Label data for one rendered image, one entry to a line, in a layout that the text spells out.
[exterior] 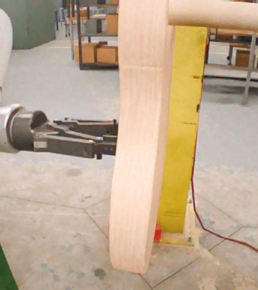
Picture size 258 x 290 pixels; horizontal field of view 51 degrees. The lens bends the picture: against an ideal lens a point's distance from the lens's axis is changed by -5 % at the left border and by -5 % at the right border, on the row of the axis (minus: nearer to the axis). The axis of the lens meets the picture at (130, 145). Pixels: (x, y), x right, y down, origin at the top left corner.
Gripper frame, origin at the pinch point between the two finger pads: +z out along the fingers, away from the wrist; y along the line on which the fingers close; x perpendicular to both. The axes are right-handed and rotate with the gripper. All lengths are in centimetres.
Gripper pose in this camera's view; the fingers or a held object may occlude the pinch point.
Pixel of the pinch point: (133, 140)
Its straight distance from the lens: 46.5
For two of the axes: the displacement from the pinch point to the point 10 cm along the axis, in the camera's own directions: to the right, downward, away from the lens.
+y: -1.8, 3.2, -9.3
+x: 0.4, -9.4, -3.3
